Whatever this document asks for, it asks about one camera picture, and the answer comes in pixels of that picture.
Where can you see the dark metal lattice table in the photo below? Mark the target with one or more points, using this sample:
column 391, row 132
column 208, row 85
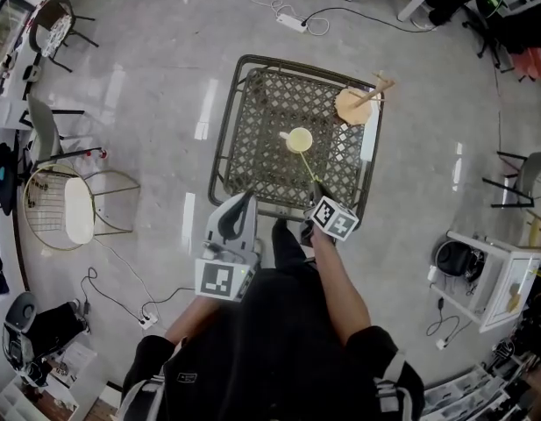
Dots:
column 261, row 147

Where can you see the black round device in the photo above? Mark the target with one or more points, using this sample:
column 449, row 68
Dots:
column 454, row 257

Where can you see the pink cloth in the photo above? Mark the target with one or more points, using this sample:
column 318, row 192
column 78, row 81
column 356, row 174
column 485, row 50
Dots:
column 528, row 62

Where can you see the black chair patterned cushion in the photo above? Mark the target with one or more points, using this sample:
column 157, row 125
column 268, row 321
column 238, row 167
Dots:
column 55, row 29

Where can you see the wooden mug tree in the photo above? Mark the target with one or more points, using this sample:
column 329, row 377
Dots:
column 353, row 108

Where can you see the person's left forearm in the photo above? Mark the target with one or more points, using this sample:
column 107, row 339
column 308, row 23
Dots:
column 193, row 320

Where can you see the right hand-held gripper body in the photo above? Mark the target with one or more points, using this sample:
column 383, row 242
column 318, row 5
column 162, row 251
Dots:
column 336, row 219

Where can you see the white cluttered desk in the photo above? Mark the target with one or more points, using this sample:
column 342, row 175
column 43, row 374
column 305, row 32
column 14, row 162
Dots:
column 7, row 81

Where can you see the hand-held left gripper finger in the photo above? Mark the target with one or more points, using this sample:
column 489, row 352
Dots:
column 219, row 217
column 252, row 226

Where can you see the grey chair black legs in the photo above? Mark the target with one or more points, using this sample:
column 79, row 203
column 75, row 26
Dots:
column 48, row 130
column 531, row 171

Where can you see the black swivel chair teal patch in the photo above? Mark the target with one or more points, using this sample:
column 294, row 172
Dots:
column 2, row 178

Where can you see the white power strip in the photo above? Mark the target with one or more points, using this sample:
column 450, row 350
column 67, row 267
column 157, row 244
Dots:
column 148, row 319
column 292, row 22

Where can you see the person's right forearm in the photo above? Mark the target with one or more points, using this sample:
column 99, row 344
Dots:
column 340, row 287

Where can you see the white rack with bins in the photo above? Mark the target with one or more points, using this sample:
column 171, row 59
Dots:
column 471, row 393

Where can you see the white side table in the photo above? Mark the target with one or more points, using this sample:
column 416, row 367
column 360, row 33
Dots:
column 511, row 279

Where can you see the white shelf unit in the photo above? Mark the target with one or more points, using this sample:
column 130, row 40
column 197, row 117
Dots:
column 20, row 401

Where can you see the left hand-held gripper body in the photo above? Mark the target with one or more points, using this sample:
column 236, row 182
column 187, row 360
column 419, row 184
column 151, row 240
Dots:
column 219, row 279

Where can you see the person's black clothed body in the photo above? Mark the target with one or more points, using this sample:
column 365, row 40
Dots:
column 274, row 358

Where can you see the cream cup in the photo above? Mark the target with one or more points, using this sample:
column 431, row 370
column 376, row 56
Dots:
column 300, row 140

